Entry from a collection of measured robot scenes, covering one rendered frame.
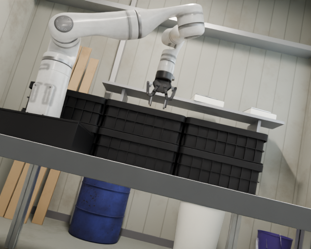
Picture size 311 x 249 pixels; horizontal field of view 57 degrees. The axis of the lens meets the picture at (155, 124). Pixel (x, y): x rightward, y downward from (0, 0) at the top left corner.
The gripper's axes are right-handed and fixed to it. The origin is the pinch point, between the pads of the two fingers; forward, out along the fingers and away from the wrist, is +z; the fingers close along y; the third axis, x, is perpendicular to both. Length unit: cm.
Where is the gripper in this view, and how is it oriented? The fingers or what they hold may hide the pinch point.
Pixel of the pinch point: (157, 103)
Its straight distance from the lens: 125.7
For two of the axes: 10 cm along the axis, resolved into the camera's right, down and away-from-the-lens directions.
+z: -2.3, 9.6, -1.8
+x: 0.3, 1.9, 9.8
